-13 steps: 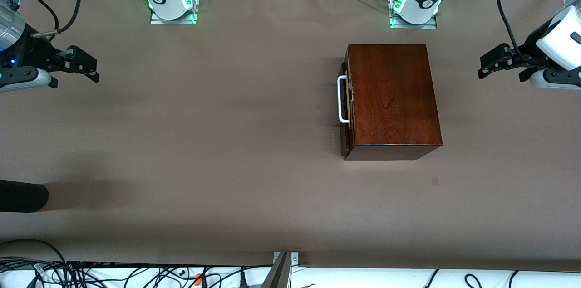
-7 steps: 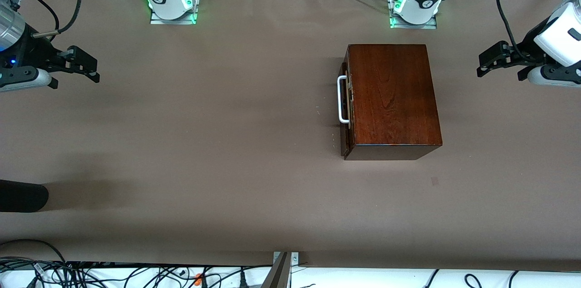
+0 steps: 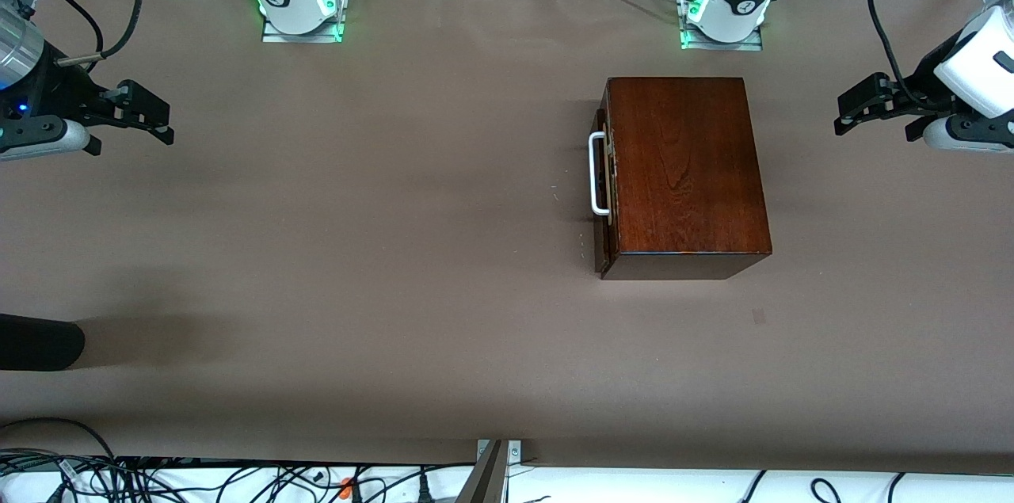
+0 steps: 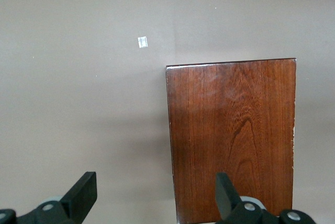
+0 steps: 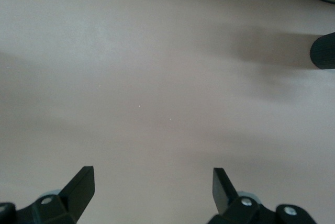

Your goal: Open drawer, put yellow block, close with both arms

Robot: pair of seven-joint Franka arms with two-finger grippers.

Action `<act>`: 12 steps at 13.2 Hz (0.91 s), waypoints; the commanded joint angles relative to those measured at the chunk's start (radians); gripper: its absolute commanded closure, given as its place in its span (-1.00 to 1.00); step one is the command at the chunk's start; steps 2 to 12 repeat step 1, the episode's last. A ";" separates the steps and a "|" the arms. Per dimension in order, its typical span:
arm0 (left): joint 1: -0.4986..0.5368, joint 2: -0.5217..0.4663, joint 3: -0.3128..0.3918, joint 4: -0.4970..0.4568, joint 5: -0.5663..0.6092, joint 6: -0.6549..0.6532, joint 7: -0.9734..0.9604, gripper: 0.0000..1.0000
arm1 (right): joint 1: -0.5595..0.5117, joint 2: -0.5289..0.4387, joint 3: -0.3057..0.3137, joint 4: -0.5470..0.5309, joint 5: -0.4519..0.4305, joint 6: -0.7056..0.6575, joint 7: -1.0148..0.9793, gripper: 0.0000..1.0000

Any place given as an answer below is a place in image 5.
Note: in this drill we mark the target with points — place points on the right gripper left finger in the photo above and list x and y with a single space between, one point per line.
73 197

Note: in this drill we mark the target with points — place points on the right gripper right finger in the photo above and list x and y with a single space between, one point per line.
225 195

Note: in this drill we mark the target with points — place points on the black ribbed cylinder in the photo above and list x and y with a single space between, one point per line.
324 51

